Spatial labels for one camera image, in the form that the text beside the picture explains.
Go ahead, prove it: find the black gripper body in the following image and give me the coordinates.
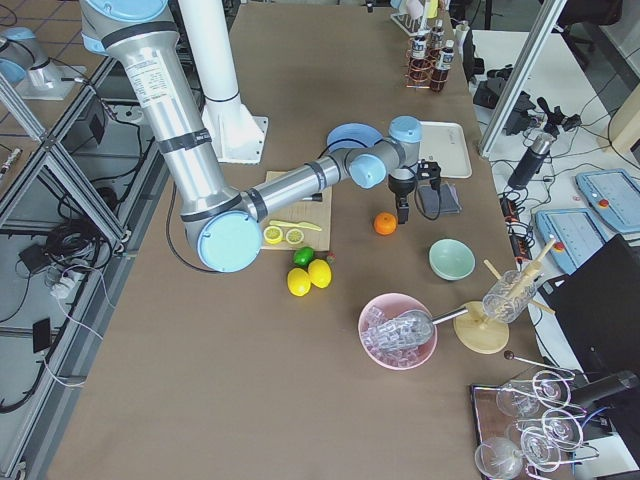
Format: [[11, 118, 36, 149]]
[[387, 159, 441, 200]]

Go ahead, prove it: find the orange mandarin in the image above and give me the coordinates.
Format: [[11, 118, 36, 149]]
[[373, 212, 398, 236]]

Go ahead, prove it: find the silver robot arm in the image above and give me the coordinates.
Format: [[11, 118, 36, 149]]
[[80, 1, 422, 273]]

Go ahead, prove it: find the blue plate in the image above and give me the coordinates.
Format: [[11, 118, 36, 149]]
[[326, 123, 382, 152]]

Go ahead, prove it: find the cream rabbit tray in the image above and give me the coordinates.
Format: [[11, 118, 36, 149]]
[[419, 120, 472, 179]]

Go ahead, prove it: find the grey folded cloth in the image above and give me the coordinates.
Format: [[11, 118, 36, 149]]
[[418, 183, 462, 217]]

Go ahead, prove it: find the mint green bowl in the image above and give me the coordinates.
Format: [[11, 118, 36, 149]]
[[428, 239, 476, 281]]

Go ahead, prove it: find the steel muddler black tip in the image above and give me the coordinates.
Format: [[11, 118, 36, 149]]
[[302, 193, 323, 202]]

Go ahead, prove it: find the bamboo cutting board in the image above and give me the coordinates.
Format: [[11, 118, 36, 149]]
[[261, 187, 332, 251]]

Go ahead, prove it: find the tea bottle lower left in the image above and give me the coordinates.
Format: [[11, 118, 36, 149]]
[[430, 40, 455, 92]]

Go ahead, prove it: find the tea bottle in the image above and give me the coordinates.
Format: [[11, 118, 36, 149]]
[[430, 40, 455, 92], [428, 19, 444, 60], [409, 30, 429, 81]]

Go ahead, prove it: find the pink bowl of ice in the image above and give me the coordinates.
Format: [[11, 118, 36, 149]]
[[358, 293, 438, 370]]

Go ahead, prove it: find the yellow lemon far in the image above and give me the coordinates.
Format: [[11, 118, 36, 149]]
[[307, 259, 333, 288]]

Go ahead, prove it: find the yellow lemon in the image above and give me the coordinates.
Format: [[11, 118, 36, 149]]
[[286, 267, 311, 297], [307, 259, 333, 288]]

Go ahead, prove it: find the tea bottle top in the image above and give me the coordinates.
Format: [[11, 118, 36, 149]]
[[409, 30, 429, 81]]

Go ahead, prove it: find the green lime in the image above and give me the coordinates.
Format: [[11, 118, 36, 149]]
[[293, 246, 315, 268]]

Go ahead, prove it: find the lemon slice lower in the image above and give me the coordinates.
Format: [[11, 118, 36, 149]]
[[285, 228, 305, 245]]

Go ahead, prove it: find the lemon slice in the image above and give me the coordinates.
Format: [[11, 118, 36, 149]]
[[263, 225, 284, 245], [285, 228, 305, 245]]

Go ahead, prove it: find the black thermos bottle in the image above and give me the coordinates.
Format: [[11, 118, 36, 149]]
[[507, 132, 555, 190]]

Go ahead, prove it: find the metal ice scoop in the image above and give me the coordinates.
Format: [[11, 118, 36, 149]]
[[371, 307, 468, 351]]

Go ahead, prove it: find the yellow lemon near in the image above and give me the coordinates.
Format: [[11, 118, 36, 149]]
[[286, 267, 311, 297]]

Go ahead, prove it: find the yellow plastic knife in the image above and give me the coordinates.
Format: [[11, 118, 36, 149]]
[[268, 220, 323, 232]]

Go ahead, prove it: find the lemon slice upper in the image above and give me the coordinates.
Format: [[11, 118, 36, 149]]
[[263, 225, 284, 245]]

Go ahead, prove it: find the tea bottle lower right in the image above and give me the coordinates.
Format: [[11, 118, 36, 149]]
[[428, 19, 444, 60]]

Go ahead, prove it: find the clear glass tumbler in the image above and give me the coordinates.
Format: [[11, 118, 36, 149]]
[[482, 270, 537, 324]]

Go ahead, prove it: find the wooden cup tree stand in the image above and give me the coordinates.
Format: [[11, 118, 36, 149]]
[[454, 237, 555, 354]]

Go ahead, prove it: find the teach pendant near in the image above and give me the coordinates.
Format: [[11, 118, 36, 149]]
[[534, 207, 630, 274]]

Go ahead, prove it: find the teach pendant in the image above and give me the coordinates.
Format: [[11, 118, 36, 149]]
[[534, 207, 630, 274], [575, 169, 639, 234]]

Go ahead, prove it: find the teach pendant far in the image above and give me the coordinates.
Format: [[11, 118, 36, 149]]
[[575, 169, 639, 234]]

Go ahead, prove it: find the black laptop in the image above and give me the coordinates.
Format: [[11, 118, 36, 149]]
[[542, 234, 639, 374]]

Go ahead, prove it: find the wine glass tray rack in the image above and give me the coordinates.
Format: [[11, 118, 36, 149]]
[[470, 367, 599, 479]]

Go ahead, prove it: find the copper wire bottle rack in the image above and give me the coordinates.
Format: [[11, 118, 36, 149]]
[[405, 35, 454, 92]]

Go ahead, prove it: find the white wire cup rack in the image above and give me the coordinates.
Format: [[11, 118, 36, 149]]
[[390, 0, 439, 37]]

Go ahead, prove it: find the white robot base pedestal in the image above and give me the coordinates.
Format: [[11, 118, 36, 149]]
[[179, 0, 268, 165]]

